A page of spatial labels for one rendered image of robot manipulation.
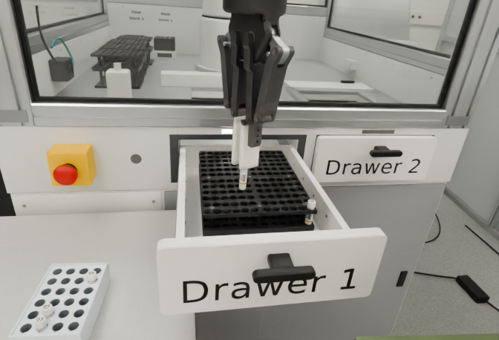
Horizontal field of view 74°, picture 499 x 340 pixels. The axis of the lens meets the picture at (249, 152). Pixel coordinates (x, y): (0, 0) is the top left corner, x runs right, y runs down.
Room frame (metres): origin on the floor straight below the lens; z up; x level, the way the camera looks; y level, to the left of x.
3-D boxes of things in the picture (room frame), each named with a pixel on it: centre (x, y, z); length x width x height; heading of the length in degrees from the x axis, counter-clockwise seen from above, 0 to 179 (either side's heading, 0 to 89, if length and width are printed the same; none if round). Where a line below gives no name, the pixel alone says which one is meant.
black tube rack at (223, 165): (0.53, 0.00, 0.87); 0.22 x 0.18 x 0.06; 11
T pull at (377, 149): (0.68, -0.29, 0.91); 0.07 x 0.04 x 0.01; 101
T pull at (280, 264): (0.30, -0.05, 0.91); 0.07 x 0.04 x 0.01; 101
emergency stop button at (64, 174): (0.53, 0.33, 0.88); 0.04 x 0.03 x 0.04; 101
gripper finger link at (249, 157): (0.42, 0.00, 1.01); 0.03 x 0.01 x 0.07; 128
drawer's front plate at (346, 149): (0.70, -0.29, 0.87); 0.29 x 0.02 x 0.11; 101
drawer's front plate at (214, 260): (0.33, -0.04, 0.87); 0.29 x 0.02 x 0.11; 101
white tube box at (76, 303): (0.33, 0.24, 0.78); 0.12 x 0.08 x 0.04; 8
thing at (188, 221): (0.53, 0.00, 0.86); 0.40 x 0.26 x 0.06; 11
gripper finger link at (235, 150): (0.43, 0.01, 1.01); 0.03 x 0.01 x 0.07; 128
